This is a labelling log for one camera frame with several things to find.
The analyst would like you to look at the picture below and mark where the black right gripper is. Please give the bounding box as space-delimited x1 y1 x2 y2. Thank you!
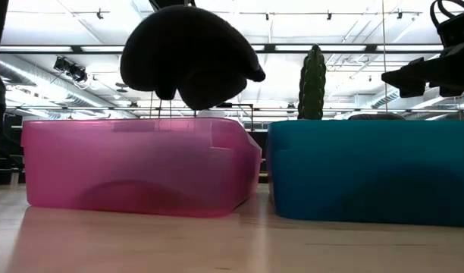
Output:
381 39 464 99

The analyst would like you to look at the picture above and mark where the dark knit hat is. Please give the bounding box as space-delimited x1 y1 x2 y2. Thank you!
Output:
120 4 266 111
77 180 190 217

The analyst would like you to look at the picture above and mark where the thin vertical pole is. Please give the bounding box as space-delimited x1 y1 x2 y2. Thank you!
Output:
381 0 387 114

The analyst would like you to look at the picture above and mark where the long ceiling light beam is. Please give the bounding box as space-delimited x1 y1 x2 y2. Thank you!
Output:
0 44 445 54

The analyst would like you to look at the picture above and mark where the blue plastic bin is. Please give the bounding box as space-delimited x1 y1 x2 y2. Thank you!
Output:
265 119 464 228

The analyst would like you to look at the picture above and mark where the black ceiling spotlight cluster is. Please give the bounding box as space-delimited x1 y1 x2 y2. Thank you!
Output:
52 55 89 83

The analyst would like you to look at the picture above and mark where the pink translucent plastic bin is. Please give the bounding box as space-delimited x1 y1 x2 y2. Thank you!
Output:
20 116 263 219

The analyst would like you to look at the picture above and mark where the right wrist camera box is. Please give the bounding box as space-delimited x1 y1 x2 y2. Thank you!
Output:
428 0 464 49

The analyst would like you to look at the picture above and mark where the black background frame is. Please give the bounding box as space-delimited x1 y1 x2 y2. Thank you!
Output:
216 102 256 132

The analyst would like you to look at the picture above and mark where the silver ceiling duct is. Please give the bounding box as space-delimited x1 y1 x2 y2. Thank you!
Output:
0 56 138 119

